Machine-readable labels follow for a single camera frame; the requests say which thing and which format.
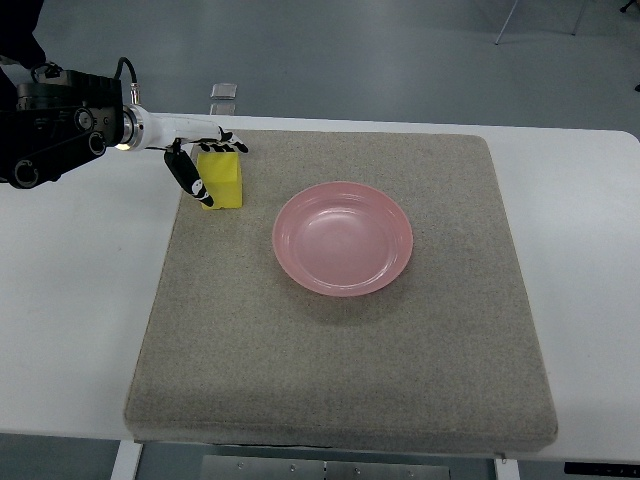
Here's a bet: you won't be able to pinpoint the white table leg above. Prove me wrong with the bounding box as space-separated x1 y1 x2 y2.
110 441 143 480
494 457 521 480

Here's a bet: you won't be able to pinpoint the yellow foam block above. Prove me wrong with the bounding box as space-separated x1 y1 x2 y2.
196 152 243 210

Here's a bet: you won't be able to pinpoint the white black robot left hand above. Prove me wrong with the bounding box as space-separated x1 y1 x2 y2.
122 105 248 207

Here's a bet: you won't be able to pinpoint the beige fabric mat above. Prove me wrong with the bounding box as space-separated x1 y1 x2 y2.
124 131 558 455

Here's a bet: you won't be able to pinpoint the clear plastic floor box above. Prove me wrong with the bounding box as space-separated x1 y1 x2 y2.
210 83 238 100

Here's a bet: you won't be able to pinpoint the white table leg left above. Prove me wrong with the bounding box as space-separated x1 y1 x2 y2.
110 441 143 480

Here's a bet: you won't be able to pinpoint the pink plate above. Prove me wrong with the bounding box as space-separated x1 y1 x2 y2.
272 181 413 298

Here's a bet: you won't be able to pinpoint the grey metal table base plate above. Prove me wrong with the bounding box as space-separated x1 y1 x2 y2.
200 455 451 480

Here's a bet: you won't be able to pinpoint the metal chair legs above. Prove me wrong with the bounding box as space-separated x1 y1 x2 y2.
492 0 589 46

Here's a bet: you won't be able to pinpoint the black label strip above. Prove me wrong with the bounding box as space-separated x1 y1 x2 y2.
563 462 640 478

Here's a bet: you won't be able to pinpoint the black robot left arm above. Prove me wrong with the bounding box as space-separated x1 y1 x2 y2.
1 57 139 189

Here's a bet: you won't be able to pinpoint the white table leg right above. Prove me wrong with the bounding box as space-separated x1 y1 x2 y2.
494 457 521 480

